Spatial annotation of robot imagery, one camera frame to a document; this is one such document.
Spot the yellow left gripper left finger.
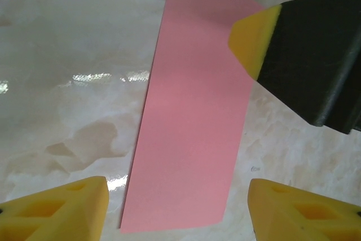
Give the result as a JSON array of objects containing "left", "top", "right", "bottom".
[{"left": 0, "top": 176, "right": 111, "bottom": 241}]

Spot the pink red cloth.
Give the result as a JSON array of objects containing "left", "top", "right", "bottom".
[{"left": 120, "top": 0, "right": 266, "bottom": 235}]

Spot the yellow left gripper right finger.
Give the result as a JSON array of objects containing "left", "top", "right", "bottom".
[{"left": 249, "top": 178, "right": 361, "bottom": 241}]

